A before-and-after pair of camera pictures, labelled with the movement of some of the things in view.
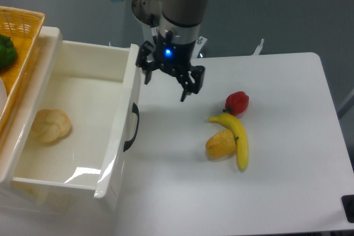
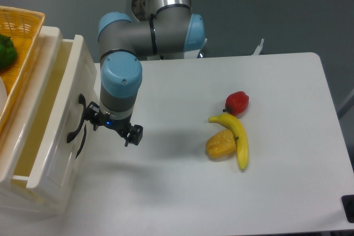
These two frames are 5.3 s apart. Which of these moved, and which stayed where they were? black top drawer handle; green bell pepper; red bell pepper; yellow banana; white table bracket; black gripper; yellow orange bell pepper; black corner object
Moved: black gripper; black top drawer handle
Stayed: yellow banana; black corner object; yellow orange bell pepper; white table bracket; green bell pepper; red bell pepper
